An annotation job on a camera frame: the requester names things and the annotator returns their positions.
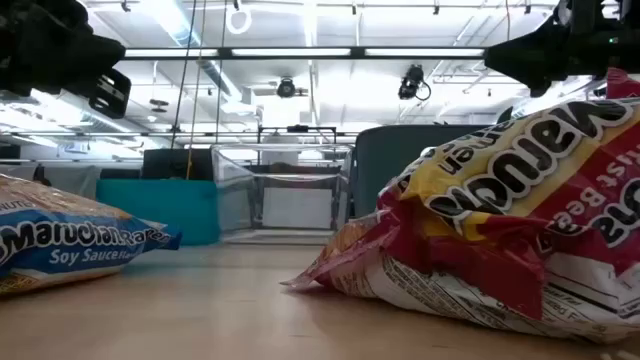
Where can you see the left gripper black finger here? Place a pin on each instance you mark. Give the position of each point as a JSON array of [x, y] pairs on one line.
[[111, 95], [97, 57]]

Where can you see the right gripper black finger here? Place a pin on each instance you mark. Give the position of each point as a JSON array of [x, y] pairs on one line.
[[530, 57]]

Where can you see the red beef ramen packet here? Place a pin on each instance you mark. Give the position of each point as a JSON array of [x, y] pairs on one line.
[[622, 84], [525, 225]]

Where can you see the blue soy sauce ramen packet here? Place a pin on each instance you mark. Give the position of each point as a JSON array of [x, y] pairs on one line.
[[75, 240]]

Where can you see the black background monitor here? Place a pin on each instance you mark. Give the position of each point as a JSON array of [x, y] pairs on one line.
[[170, 164]]

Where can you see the teal plastic bin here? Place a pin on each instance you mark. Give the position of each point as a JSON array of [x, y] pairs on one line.
[[157, 212]]

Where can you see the dark green plastic bin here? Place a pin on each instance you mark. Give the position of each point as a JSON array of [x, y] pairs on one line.
[[385, 165]]

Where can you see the black overhead light bar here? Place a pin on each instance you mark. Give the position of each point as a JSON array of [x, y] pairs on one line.
[[300, 52]]

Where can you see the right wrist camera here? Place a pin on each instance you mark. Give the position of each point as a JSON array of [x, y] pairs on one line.
[[585, 20]]

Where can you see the round black ceiling camera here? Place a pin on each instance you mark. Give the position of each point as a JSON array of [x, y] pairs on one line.
[[286, 88]]

